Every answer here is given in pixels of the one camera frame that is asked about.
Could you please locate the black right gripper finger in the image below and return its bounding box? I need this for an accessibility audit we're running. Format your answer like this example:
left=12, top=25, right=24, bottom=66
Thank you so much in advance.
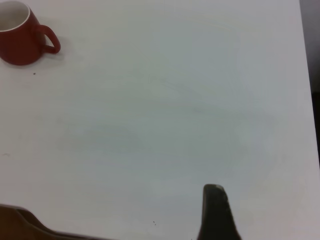
left=196, top=183, right=244, bottom=240

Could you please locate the red ceramic mug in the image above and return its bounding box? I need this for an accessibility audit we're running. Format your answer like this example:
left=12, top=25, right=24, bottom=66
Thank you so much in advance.
left=0, top=0, right=62, bottom=66

